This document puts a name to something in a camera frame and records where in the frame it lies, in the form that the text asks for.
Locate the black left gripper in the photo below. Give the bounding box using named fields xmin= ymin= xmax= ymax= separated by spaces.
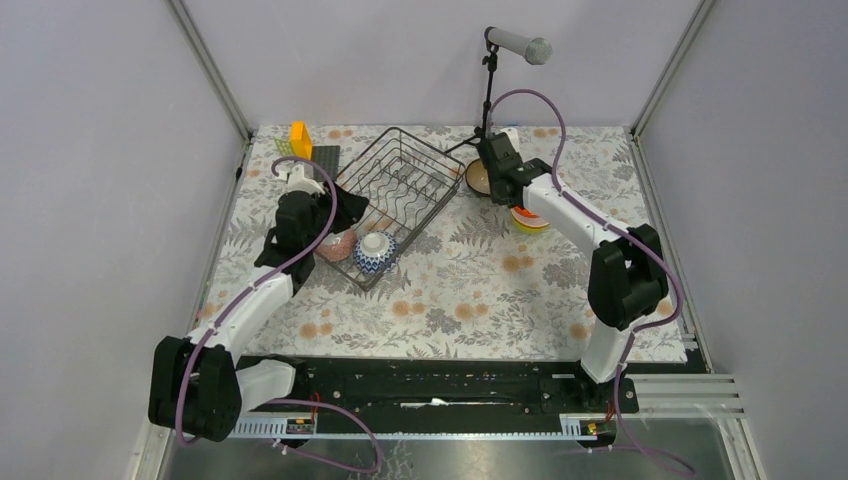
xmin=303 ymin=179 xmax=368 ymax=251

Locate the dark teal bowl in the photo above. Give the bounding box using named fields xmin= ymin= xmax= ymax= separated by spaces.
xmin=464 ymin=158 xmax=491 ymax=197

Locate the solid orange bowl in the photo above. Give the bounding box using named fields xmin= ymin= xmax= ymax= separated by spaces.
xmin=512 ymin=207 xmax=539 ymax=223

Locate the orange bowl white inside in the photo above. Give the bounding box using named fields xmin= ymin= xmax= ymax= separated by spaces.
xmin=511 ymin=207 xmax=549 ymax=229

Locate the blue white patterned bowl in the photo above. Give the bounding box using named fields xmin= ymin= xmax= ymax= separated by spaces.
xmin=353 ymin=231 xmax=399 ymax=275

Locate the yellow-green bowl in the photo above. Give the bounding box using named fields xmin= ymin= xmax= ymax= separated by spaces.
xmin=510 ymin=207 xmax=550 ymax=234

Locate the black wire dish rack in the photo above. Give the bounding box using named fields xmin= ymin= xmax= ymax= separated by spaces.
xmin=310 ymin=127 xmax=465 ymax=298

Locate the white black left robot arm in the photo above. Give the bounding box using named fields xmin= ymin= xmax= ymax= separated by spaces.
xmin=147 ymin=182 xmax=369 ymax=442

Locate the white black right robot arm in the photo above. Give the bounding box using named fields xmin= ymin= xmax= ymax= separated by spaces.
xmin=476 ymin=133 xmax=669 ymax=412

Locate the pink patterned bowl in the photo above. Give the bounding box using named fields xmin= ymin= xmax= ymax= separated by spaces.
xmin=315 ymin=228 xmax=358 ymax=263

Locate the dark grey building baseplate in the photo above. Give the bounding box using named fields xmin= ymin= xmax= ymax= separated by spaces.
xmin=312 ymin=145 xmax=341 ymax=180

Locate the orange toy block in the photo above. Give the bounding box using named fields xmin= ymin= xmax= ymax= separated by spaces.
xmin=288 ymin=121 xmax=313 ymax=160

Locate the yellow-green small grid plate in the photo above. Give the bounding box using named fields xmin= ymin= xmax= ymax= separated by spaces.
xmin=274 ymin=138 xmax=295 ymax=157

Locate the black microphone tripod stand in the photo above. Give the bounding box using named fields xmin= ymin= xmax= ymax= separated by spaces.
xmin=443 ymin=40 xmax=499 ymax=154

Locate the grey microphone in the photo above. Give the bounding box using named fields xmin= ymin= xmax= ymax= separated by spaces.
xmin=484 ymin=26 xmax=553 ymax=66

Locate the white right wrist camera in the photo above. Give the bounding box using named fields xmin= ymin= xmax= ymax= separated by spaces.
xmin=500 ymin=127 xmax=520 ymax=153

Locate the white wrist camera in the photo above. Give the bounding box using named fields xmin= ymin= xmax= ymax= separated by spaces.
xmin=500 ymin=127 xmax=520 ymax=153
xmin=274 ymin=163 xmax=326 ymax=195

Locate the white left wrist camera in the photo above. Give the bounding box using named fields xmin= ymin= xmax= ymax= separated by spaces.
xmin=274 ymin=163 xmax=326 ymax=195

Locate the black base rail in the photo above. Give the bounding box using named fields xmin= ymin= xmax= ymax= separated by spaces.
xmin=182 ymin=354 xmax=641 ymax=435

